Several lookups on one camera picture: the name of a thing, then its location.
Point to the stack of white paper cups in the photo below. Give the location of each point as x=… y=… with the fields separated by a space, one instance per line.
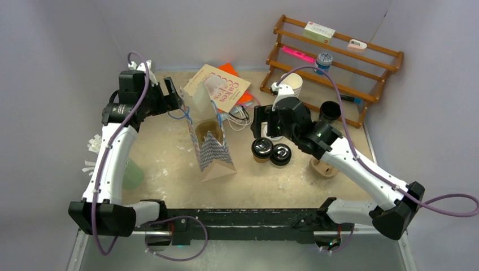
x=295 y=81

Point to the pink white tape dispenser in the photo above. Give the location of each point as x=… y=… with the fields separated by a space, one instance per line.
x=356 y=46

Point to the brown paper coffee cup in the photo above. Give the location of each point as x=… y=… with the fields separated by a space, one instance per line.
x=261 y=159

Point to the pink highlighter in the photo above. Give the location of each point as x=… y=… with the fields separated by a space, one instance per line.
x=298 y=55

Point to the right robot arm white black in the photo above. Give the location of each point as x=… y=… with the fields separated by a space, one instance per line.
x=394 y=202

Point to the black blue marker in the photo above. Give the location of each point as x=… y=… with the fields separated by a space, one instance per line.
x=350 y=99

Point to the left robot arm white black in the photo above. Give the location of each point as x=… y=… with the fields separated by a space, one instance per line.
x=100 y=210

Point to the white green box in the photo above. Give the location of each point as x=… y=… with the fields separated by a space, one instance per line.
x=319 y=33

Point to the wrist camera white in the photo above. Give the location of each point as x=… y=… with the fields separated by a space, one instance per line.
x=281 y=91
x=149 y=66

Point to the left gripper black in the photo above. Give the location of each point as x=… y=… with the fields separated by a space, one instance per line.
x=173 y=99

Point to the stack of black lids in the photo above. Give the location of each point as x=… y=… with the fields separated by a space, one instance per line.
x=281 y=154

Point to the cakes recipe book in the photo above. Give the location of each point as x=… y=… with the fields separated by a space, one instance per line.
x=223 y=88

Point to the green cup holder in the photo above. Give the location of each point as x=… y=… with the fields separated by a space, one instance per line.
x=133 y=175

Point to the two-cup pulp cup carrier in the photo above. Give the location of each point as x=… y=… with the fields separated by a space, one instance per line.
x=211 y=126

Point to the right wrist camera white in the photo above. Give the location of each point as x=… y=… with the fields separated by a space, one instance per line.
x=281 y=91

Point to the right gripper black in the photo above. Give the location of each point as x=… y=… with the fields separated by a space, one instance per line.
x=262 y=114

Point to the blue white jar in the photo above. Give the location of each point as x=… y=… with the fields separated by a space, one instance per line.
x=323 y=62

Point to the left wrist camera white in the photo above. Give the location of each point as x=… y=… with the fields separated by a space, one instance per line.
x=149 y=66

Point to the black paper cup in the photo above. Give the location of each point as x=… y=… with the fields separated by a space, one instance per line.
x=329 y=111

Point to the wooden shelf rack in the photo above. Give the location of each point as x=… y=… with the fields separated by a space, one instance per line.
x=336 y=67

